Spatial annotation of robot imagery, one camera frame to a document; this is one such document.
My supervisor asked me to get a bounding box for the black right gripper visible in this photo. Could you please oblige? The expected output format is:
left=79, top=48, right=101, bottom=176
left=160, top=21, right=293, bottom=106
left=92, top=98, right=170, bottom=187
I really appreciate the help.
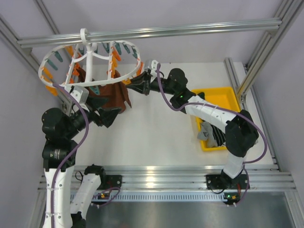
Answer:
left=126, top=71, right=177, bottom=96

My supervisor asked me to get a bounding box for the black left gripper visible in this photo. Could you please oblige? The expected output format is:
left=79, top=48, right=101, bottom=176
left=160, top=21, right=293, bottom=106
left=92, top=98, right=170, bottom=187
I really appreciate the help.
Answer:
left=64, top=95, right=122, bottom=138

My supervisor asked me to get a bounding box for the white round clip hanger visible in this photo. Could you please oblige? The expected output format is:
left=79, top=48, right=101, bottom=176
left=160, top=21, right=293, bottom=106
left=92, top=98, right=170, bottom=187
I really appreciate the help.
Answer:
left=38, top=28, right=142, bottom=89

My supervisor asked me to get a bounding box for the grey sock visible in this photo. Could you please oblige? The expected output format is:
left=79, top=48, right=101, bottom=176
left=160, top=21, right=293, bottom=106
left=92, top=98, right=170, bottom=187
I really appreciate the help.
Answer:
left=197, top=122, right=214, bottom=141

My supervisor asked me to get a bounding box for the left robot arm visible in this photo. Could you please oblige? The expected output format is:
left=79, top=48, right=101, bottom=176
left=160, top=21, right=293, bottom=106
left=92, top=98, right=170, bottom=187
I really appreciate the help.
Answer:
left=42, top=98, right=122, bottom=228

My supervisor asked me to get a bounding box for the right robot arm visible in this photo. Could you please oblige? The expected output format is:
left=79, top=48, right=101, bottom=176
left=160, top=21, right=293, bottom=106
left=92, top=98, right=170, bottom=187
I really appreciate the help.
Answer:
left=127, top=68, right=258, bottom=189

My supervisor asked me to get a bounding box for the aluminium top crossbar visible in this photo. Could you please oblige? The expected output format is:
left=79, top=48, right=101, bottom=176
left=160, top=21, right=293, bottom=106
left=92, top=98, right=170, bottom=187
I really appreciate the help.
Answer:
left=17, top=18, right=282, bottom=48

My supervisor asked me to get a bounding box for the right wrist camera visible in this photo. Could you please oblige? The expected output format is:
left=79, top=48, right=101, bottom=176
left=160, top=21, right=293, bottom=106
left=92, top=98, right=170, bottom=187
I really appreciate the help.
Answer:
left=144, top=59, right=159, bottom=76

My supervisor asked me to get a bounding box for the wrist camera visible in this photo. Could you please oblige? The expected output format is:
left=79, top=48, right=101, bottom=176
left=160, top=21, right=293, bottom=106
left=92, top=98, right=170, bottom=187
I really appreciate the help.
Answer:
left=144, top=59, right=159, bottom=76
left=70, top=86, right=89, bottom=104

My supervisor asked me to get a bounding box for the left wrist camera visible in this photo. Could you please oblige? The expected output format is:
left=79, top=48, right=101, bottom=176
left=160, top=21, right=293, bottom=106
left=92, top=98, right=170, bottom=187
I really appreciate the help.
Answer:
left=70, top=86, right=89, bottom=104

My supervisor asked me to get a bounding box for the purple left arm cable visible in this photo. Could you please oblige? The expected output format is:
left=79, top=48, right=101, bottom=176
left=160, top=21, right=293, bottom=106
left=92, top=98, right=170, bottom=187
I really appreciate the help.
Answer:
left=48, top=83, right=90, bottom=228

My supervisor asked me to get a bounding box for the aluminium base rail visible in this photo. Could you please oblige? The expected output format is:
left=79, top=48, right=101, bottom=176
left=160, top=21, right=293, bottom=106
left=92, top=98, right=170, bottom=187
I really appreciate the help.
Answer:
left=38, top=165, right=296, bottom=190

